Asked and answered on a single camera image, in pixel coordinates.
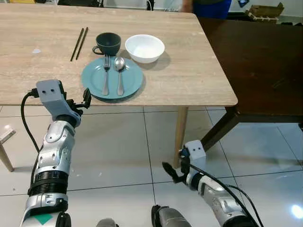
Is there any dark teal ceramic cup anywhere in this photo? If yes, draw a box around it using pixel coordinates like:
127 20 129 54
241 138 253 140
92 32 122 56

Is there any silver metal fork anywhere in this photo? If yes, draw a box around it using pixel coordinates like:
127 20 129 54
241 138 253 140
102 55 111 96

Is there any grey robot leg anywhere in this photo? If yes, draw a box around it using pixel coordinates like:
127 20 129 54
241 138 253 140
96 218 119 227
151 204 192 227

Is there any dark wooden chopstick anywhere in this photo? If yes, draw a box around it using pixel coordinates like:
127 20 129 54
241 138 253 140
71 28 85 62
76 27 89 61

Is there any person in blue shorts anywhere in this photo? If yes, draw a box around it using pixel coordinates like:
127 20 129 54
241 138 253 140
181 0 232 19

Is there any light wood dining table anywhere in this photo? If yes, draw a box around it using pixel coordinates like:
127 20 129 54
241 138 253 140
0 4 238 169

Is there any grey right robot leg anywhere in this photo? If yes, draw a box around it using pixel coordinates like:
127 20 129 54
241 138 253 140
151 204 192 227

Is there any white ceramic bowl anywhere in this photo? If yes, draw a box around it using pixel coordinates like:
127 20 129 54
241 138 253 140
125 35 166 64

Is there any grey left robot leg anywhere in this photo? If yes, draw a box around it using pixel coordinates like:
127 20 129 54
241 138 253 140
96 218 119 227

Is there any light wooden stool leg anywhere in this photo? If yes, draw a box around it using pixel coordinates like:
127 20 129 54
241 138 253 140
0 127 16 172

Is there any dark brown wooden table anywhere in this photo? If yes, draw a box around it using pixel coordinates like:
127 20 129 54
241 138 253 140
196 17 303 152

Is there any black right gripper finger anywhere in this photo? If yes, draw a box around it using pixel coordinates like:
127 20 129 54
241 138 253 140
162 162 181 184

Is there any silver metal spoon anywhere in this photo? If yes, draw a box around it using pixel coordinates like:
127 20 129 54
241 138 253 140
114 57 126 97

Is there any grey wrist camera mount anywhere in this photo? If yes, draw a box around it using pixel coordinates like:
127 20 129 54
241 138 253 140
184 140 206 164
36 79 82 122

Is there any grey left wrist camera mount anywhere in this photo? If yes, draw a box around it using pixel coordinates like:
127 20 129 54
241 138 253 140
36 79 82 122

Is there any brown cardboard box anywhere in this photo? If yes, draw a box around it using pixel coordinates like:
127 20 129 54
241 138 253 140
246 2 285 23

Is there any teal round plate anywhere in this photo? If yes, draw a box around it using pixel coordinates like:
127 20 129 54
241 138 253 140
81 56 144 100

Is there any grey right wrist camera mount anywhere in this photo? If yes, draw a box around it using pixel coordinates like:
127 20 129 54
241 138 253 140
184 140 206 164

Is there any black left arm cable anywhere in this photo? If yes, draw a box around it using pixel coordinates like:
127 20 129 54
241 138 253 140
21 88 42 154

